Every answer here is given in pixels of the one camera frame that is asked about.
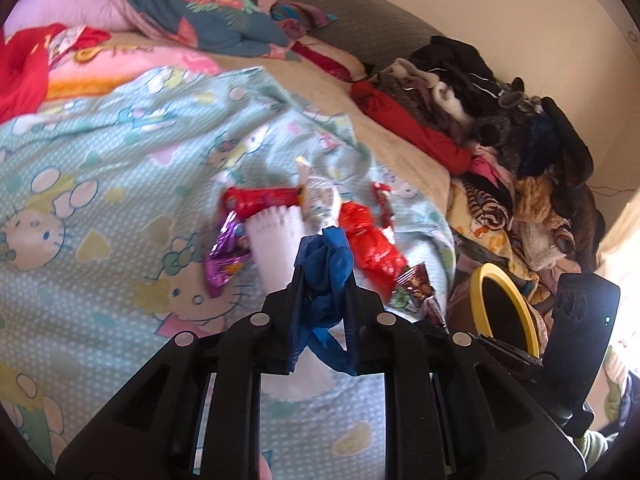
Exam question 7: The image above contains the crumpled red wrapper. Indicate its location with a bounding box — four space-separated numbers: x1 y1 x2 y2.
339 201 409 297

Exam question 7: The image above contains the light blue cartoon blanket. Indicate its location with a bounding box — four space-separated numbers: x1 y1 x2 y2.
0 66 457 480

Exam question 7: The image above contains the white toe sock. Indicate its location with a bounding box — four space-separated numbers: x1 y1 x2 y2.
245 205 352 402

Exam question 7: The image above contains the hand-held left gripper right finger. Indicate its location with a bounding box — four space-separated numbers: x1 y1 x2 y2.
343 260 589 480

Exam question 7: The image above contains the grey padded headboard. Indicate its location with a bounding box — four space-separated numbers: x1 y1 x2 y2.
235 0 447 67

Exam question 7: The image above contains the dark red snack packet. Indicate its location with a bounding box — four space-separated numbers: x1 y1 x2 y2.
390 262 447 334

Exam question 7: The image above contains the pile of clothes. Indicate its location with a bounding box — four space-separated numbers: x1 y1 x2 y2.
370 35 609 311

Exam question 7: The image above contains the multicoloured cloth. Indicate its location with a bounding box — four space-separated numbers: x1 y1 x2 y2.
270 2 339 37

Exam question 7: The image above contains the blue rubber glove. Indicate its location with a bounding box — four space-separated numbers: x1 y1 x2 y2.
292 226 359 376

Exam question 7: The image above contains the pink printed blanket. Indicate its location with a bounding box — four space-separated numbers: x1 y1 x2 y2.
47 42 222 104

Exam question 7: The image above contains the red cylindrical can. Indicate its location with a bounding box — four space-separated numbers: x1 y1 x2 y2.
221 186 301 222

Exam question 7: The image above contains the clear plastic wrapper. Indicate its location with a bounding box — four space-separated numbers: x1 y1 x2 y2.
304 170 346 234

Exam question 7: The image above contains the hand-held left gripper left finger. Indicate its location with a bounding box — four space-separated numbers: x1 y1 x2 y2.
55 237 314 480

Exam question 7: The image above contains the dark red patterned cloth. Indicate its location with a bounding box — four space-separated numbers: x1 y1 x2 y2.
292 40 369 82

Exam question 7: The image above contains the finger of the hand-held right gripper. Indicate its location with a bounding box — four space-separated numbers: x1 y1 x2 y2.
472 332 545 367

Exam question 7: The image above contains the red garment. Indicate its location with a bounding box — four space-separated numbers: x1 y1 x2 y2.
350 81 474 176

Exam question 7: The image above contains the small red sauce packet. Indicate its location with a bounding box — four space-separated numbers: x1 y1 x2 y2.
371 182 396 229

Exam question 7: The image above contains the red printed cloth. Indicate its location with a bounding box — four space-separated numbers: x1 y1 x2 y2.
0 24 113 124

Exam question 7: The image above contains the blue floral pink-lined quilt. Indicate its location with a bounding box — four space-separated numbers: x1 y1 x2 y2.
2 0 333 61

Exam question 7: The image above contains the purple snack wrapper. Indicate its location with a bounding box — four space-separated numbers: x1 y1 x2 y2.
204 210 253 300

